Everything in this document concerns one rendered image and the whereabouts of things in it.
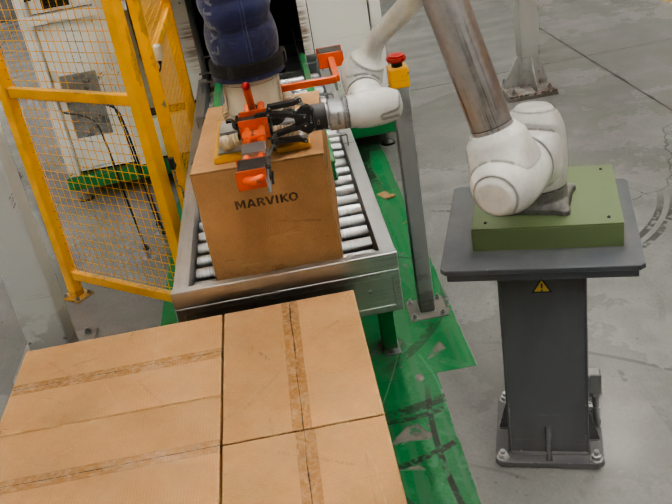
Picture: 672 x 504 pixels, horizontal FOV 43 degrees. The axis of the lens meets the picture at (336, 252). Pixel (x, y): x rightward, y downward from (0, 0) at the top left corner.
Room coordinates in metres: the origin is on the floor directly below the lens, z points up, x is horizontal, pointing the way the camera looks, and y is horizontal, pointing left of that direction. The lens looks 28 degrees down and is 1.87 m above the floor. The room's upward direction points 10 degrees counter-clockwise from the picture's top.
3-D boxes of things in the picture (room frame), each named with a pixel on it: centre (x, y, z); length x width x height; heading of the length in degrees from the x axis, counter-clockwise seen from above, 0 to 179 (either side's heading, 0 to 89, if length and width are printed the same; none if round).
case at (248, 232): (2.63, 0.17, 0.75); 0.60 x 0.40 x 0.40; 178
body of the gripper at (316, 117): (2.27, 0.00, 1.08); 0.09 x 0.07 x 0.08; 91
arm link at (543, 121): (2.04, -0.56, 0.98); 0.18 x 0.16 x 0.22; 146
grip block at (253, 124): (2.29, 0.16, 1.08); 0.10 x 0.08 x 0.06; 90
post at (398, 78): (2.87, -0.32, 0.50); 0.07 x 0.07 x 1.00; 1
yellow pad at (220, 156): (2.54, 0.26, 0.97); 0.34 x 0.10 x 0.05; 0
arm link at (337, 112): (2.28, -0.07, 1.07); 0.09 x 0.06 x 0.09; 1
